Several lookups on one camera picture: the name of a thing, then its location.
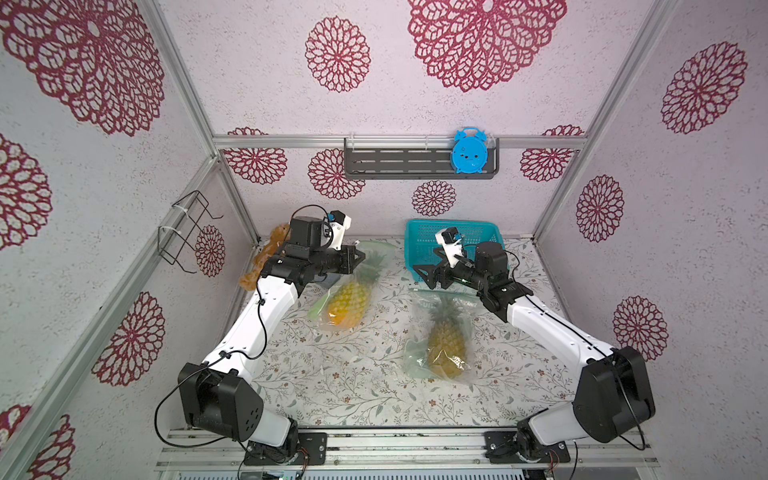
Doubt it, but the grey wall shelf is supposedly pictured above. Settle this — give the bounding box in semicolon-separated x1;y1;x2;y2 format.
343;138;500;180

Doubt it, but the clear zip-top bag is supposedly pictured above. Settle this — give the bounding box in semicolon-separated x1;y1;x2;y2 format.
308;241;395;330
402;290;484;384

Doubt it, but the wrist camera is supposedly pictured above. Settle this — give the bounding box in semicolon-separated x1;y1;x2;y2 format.
328;210;351;250
435;227;466;268

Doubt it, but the yellow pineapple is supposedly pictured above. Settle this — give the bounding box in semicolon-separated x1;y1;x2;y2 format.
326;253;385;328

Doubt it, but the black wire wall rack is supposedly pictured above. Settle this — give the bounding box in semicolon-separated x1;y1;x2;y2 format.
156;189;223;275

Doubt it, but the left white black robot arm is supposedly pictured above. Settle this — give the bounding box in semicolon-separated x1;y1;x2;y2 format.
171;210;365;464

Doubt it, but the blue alarm clock toy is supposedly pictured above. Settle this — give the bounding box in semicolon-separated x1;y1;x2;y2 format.
450;127;488;174

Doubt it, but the brownish pineapple in bag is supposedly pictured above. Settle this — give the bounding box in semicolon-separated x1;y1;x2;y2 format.
427;297;468;380

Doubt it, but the teal plastic basket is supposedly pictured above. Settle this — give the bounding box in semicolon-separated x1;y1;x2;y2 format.
404;219;504;283

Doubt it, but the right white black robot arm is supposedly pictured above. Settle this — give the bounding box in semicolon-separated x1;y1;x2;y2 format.
414;228;656;463

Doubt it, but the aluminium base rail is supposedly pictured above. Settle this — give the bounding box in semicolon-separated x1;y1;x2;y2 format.
149;427;664;479

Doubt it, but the brown plush teddy bear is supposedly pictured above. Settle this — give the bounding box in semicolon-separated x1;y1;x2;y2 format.
239;223;290;291

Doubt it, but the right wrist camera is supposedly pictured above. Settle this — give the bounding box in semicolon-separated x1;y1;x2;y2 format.
435;227;466;268

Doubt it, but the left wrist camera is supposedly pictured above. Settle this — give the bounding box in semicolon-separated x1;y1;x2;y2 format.
328;210;351;250

